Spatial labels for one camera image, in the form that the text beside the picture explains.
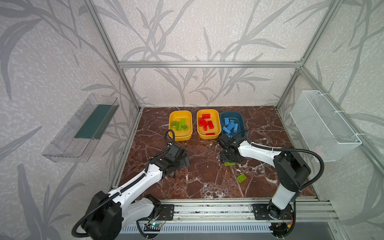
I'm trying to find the long green lego front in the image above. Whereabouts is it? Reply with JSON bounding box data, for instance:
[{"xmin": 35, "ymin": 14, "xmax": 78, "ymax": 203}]
[{"xmin": 177, "ymin": 119, "xmax": 186, "ymax": 131}]

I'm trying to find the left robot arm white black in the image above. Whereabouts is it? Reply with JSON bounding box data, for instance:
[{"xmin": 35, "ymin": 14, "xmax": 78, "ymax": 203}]
[{"xmin": 71, "ymin": 144, "xmax": 190, "ymax": 240}]

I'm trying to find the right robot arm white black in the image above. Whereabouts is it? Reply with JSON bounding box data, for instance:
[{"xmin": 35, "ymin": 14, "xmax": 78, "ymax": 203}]
[{"xmin": 218, "ymin": 135, "xmax": 325, "ymax": 220}]

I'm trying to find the dark teal plastic bin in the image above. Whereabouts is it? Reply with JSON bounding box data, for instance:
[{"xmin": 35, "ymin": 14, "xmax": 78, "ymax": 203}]
[{"xmin": 220, "ymin": 112, "xmax": 246, "ymax": 139}]

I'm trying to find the middle yellow plastic bin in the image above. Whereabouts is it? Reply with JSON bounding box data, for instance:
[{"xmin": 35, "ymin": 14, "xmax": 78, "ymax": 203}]
[{"xmin": 197, "ymin": 109, "xmax": 222, "ymax": 140}]

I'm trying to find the yellow plastic bin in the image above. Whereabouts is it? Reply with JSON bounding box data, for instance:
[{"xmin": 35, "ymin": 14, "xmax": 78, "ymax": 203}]
[
  {"xmin": 197, "ymin": 109, "xmax": 222, "ymax": 140},
  {"xmin": 169, "ymin": 110, "xmax": 193, "ymax": 141}
]

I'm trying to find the left yellow plastic bin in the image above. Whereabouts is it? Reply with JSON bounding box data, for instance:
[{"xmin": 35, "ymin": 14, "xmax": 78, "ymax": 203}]
[{"xmin": 169, "ymin": 110, "xmax": 193, "ymax": 141}]

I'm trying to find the right wiring connector bundle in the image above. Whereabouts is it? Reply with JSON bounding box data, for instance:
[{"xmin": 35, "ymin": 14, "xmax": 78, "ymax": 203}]
[{"xmin": 269, "ymin": 222, "xmax": 295, "ymax": 239}]

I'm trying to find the aluminium front rail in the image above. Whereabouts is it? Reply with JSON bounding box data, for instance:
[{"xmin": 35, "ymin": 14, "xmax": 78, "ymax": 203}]
[{"xmin": 161, "ymin": 198, "xmax": 340, "ymax": 224}]

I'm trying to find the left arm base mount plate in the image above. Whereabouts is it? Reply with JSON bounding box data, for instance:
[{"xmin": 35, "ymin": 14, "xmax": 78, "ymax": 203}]
[{"xmin": 148, "ymin": 204, "xmax": 175, "ymax": 221}]

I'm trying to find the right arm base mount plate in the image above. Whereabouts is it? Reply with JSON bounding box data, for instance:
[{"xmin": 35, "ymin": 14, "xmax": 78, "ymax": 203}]
[{"xmin": 251, "ymin": 203, "xmax": 295, "ymax": 220}]

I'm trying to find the green circuit board with wires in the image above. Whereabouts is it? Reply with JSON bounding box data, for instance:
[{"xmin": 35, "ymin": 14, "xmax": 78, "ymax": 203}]
[{"xmin": 143, "ymin": 223, "xmax": 164, "ymax": 233}]

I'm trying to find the white wire mesh basket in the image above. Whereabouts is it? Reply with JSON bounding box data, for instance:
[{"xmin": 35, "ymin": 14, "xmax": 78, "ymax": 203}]
[{"xmin": 290, "ymin": 90, "xmax": 362, "ymax": 162}]

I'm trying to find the clear plastic wall tray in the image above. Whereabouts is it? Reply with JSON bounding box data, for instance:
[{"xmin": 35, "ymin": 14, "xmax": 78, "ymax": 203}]
[{"xmin": 42, "ymin": 94, "xmax": 120, "ymax": 163}]

